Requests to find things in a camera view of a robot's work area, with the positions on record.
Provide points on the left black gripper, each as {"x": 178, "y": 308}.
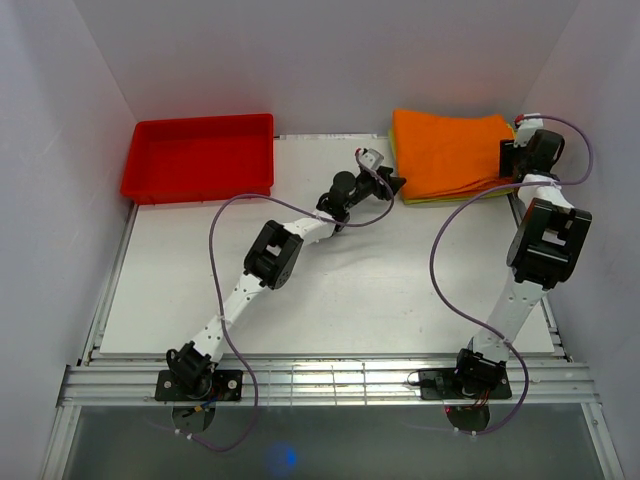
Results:
{"x": 382, "y": 190}

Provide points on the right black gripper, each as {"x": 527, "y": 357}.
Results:
{"x": 507, "y": 154}

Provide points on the orange trousers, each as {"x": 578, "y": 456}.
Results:
{"x": 445, "y": 155}

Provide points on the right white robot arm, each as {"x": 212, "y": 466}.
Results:
{"x": 543, "y": 253}

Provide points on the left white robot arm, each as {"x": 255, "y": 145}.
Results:
{"x": 269, "y": 264}

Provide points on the folded yellow trousers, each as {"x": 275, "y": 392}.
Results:
{"x": 425, "y": 201}

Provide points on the red plastic tray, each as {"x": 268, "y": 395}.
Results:
{"x": 199, "y": 159}

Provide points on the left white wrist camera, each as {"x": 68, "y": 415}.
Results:
{"x": 368, "y": 159}

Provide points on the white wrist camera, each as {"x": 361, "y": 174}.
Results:
{"x": 368, "y": 159}
{"x": 526, "y": 125}

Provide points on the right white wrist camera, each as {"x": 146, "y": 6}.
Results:
{"x": 526, "y": 125}

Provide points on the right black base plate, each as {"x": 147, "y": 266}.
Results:
{"x": 447, "y": 384}

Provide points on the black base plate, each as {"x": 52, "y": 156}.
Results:
{"x": 447, "y": 384}
{"x": 219, "y": 385}

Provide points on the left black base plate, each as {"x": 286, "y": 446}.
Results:
{"x": 219, "y": 385}

